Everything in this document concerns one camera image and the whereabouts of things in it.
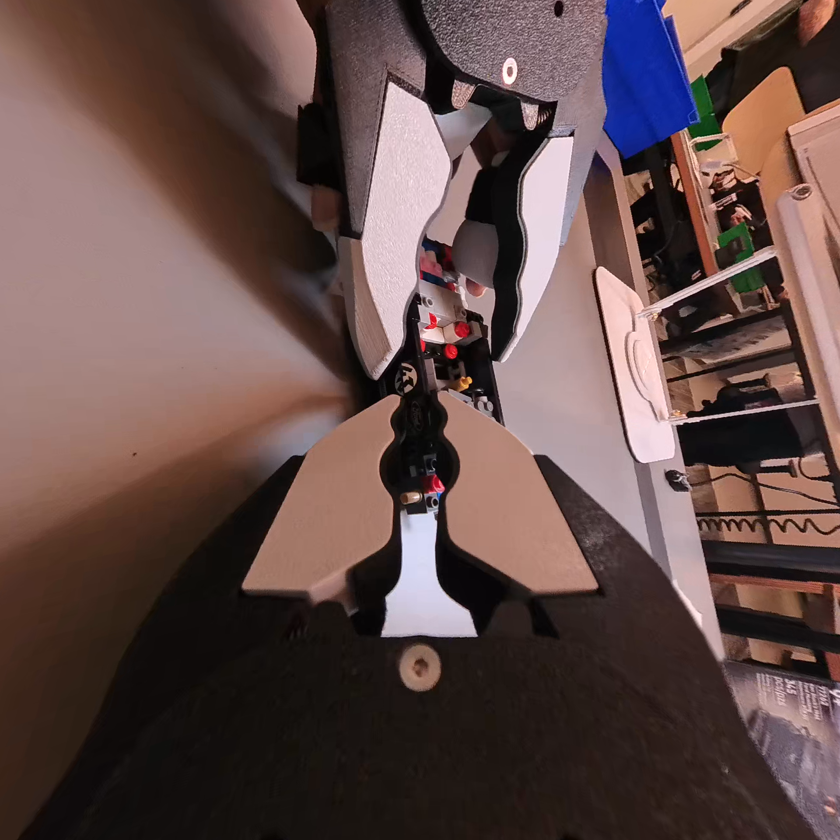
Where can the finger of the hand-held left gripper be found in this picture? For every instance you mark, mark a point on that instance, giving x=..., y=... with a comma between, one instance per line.
x=541, y=229
x=400, y=197

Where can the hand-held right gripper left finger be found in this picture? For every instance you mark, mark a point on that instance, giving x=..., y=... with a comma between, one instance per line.
x=321, y=518

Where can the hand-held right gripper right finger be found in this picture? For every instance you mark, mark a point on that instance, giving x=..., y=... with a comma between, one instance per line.
x=512, y=518

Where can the lego car model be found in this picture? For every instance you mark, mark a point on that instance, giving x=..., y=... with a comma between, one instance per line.
x=459, y=367

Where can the lego instruction booklet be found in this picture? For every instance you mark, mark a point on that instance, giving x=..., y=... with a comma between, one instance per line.
x=814, y=151

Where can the tiny black lego part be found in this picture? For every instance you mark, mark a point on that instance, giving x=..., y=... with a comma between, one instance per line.
x=676, y=479

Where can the lego set box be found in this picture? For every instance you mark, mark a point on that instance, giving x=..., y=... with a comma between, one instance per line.
x=787, y=741

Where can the blue plastic bin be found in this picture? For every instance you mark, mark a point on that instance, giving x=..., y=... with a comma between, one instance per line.
x=643, y=79

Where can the white book stand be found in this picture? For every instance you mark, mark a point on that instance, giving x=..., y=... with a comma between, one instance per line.
x=630, y=367

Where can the green plastic bin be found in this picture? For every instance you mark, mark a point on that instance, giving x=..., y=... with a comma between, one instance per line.
x=736, y=259
x=705, y=105

